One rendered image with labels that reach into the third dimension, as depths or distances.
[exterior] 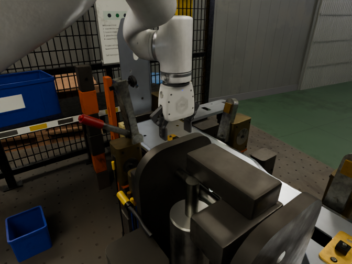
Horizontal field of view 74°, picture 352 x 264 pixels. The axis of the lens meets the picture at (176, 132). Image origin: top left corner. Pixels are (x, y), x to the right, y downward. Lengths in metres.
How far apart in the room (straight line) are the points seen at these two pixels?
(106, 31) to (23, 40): 0.94
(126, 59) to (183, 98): 0.30
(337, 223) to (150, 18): 0.52
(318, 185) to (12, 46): 1.14
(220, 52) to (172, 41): 3.27
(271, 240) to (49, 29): 0.23
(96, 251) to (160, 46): 0.63
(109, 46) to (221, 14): 2.82
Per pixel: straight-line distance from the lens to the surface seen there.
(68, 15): 0.20
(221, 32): 3.82
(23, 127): 0.90
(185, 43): 0.61
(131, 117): 0.59
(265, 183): 0.27
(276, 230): 0.23
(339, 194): 0.60
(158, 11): 0.48
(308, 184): 1.18
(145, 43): 0.63
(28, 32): 0.20
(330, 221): 0.56
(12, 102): 0.91
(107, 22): 1.14
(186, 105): 0.67
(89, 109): 0.88
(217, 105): 1.04
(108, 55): 1.14
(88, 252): 0.85
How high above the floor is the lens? 1.35
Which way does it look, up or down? 26 degrees down
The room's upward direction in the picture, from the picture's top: straight up
